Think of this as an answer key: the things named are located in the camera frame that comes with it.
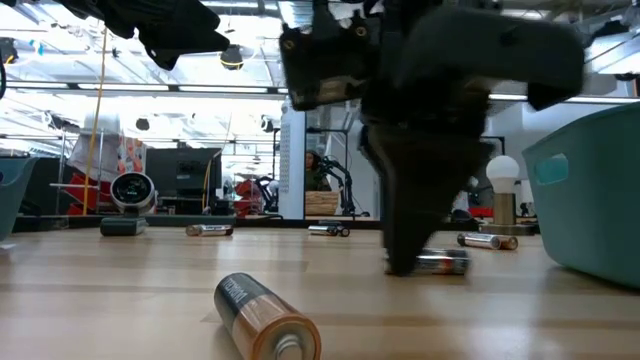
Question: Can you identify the silver ribbed ceiling duct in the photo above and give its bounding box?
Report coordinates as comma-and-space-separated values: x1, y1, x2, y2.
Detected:
279, 0, 315, 31

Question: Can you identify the fat silver battery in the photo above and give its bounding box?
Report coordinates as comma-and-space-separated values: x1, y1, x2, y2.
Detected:
413, 248, 472, 277

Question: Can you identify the orange patterned poster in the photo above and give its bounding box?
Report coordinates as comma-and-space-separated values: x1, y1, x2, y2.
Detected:
117, 137, 147, 175

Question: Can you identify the yellow hanging cable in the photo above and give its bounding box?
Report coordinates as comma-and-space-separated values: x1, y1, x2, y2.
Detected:
81, 27, 109, 216

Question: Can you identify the red cart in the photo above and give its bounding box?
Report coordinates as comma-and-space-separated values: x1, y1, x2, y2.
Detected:
233, 178, 265, 217

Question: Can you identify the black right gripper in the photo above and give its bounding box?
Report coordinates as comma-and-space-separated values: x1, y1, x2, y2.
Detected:
359, 7, 587, 271

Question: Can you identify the person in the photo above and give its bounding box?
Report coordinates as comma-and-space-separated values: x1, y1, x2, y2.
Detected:
305, 149, 333, 193

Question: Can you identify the wicker basket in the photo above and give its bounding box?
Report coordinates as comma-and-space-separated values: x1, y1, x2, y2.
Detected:
305, 190, 342, 217

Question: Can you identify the small black battery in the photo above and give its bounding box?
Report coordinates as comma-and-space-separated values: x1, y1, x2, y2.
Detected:
319, 221, 351, 238

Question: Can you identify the white bulb lamp wooden base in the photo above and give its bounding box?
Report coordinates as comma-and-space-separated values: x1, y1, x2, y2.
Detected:
479, 155, 541, 236

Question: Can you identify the white draped cover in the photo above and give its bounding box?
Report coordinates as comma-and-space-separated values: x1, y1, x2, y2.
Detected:
67, 112, 122, 182

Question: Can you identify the large teal plastic bin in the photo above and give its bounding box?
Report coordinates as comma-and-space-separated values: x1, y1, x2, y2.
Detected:
522, 102, 640, 290

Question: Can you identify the long ceiling light rail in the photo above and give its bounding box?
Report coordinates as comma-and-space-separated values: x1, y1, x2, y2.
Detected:
4, 81, 640, 105

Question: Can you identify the large copper black Duracell battery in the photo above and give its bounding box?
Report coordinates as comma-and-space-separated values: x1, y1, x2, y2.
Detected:
213, 272, 323, 360

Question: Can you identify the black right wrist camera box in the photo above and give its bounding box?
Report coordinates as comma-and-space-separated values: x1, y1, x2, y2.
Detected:
278, 0, 386, 112

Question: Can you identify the black table edge rail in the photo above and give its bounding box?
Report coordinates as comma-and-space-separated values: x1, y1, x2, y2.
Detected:
12, 213, 541, 236

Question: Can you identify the silver metal stand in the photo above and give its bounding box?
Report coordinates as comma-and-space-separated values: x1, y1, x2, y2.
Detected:
49, 127, 107, 216

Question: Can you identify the red shelf rack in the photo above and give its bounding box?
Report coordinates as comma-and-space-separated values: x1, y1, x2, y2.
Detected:
64, 172, 117, 217

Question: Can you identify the black monitor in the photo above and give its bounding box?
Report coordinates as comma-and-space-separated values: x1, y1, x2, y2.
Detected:
144, 147, 224, 201

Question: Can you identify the white pillar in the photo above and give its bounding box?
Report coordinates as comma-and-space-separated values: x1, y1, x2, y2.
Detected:
278, 102, 307, 220

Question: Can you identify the black ceiling spotlight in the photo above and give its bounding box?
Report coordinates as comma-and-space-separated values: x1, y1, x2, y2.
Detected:
219, 43, 245, 71

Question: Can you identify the round black gauge on stand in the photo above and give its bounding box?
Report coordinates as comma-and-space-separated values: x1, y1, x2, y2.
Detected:
99, 172, 157, 237

